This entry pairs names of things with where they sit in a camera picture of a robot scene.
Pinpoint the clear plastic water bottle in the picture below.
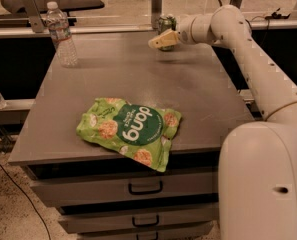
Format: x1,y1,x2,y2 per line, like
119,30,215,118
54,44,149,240
46,1,78,67

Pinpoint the top grey drawer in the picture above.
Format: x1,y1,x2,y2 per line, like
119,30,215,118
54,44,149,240
31,171,218,207

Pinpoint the bottom grey drawer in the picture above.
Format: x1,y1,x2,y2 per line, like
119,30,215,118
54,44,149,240
77,221,213,240

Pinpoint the middle grey drawer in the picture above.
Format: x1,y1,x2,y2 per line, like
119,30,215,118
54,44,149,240
59,203,219,235

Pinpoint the green dang snack bag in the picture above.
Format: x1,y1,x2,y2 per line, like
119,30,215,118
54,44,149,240
76,98,182,172

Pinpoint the grey drawer cabinet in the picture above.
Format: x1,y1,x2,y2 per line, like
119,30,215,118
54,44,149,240
10,32,251,240

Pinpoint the middle metal bracket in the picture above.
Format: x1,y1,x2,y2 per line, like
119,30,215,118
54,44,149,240
151,0,162,29

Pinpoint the green soda can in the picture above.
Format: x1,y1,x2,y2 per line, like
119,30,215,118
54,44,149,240
158,14,176,52

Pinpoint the black floor cable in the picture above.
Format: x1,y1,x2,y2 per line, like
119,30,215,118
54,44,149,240
0,140,53,240

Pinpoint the grey drawer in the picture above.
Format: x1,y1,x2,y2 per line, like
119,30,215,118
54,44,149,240
59,203,219,235
77,221,213,240
31,171,218,207

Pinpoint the left metal bracket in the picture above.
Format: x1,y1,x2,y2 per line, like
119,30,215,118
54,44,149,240
1,0,45,33

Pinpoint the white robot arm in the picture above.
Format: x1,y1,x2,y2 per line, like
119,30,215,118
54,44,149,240
149,5,297,240

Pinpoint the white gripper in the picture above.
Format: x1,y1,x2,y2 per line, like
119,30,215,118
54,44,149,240
148,15,195,49

